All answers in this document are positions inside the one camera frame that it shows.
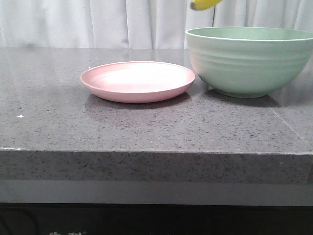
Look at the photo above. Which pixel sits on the pink plate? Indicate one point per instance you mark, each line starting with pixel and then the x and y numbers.
pixel 138 81

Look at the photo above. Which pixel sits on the green bowl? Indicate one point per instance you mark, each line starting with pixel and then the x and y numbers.
pixel 248 62

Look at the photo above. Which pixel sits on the white curtain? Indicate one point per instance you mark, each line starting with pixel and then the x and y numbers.
pixel 136 24

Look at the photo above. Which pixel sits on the yellow banana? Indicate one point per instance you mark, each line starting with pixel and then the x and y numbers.
pixel 201 5

